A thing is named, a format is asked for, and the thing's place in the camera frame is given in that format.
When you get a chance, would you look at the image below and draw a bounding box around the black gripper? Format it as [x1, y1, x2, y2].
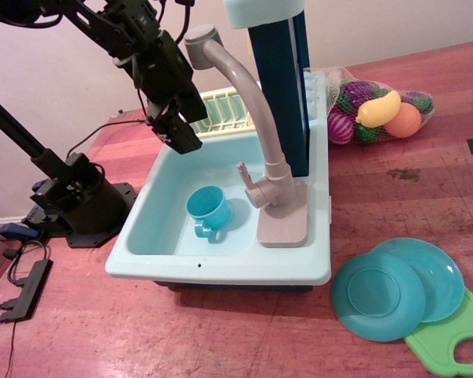
[132, 31, 207, 154]

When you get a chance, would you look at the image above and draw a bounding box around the teal plastic toy cup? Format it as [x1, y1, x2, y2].
[185, 185, 231, 239]

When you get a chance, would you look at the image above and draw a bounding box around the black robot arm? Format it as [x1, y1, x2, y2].
[0, 1, 207, 248]

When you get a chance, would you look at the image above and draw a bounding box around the cream dish drying rack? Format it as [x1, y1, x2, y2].
[190, 87, 255, 138]

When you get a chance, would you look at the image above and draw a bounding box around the dark blue water tank column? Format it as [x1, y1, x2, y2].
[224, 1, 310, 177]

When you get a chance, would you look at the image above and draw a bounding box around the light blue toy sink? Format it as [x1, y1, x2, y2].
[105, 72, 331, 287]

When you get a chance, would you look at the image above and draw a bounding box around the grey toy faucet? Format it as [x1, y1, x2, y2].
[183, 24, 309, 249]

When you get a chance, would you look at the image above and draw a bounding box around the mesh bag of toy produce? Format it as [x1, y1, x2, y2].
[304, 66, 434, 145]

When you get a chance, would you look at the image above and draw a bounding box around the yellow toy mango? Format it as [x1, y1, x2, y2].
[356, 91, 401, 128]

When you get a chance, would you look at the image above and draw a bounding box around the orange toy fruit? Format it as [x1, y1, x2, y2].
[384, 102, 421, 138]

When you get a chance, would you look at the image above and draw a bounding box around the black USB hub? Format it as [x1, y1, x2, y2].
[0, 258, 54, 324]

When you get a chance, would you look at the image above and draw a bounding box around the front teal plastic plate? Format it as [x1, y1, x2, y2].
[331, 253, 426, 342]

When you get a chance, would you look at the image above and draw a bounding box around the teal plastic plate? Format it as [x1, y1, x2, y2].
[331, 253, 426, 342]
[371, 238, 464, 323]

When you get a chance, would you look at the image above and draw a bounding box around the rear teal plastic plate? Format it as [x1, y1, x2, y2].
[371, 238, 464, 323]

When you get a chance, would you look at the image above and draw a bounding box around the green plastic cutting board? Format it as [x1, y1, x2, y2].
[404, 290, 473, 377]

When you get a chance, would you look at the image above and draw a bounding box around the black hanging cable right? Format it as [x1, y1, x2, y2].
[174, 0, 194, 44]

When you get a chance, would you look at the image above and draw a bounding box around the blue clamp handle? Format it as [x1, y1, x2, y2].
[0, 223, 43, 241]

